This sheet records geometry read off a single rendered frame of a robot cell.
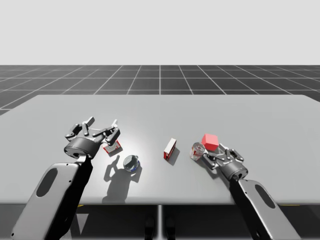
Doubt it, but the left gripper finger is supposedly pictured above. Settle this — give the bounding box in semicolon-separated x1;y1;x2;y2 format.
93;119;122;148
65;116;96;141

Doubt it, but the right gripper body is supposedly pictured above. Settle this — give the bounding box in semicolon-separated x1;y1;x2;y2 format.
219;160;250;181

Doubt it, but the pink cube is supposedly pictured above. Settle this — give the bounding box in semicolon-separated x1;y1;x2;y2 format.
201;133;220;152

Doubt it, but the red and white carton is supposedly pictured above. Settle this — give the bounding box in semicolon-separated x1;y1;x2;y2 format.
102;139;124;157

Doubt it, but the red and white can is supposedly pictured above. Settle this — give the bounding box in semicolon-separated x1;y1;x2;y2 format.
189;142;207;161

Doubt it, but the blue flat can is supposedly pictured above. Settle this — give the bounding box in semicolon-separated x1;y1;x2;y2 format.
123;154;141;173

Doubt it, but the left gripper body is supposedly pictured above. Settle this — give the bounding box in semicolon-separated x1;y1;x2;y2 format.
63;136;104;160

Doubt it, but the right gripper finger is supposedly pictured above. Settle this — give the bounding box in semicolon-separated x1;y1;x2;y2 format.
201;152;226;171
218;143;245;163

